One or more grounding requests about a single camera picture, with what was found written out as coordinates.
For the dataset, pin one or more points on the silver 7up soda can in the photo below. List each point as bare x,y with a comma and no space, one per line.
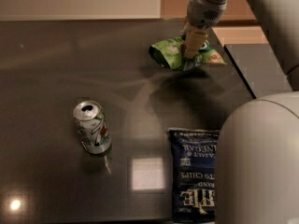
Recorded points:
90,121

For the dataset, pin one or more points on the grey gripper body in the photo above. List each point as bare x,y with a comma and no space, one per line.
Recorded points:
204,15

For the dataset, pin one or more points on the green rice chip bag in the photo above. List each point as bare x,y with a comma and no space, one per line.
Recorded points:
168,54

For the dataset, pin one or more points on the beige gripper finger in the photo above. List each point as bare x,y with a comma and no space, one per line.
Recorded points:
193,42

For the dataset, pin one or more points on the grey side table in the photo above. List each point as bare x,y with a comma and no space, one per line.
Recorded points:
259,69

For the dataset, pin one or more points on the blue Kettle potato chip bag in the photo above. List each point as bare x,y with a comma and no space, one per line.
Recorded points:
193,191

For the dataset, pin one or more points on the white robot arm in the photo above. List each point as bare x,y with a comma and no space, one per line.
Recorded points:
257,159

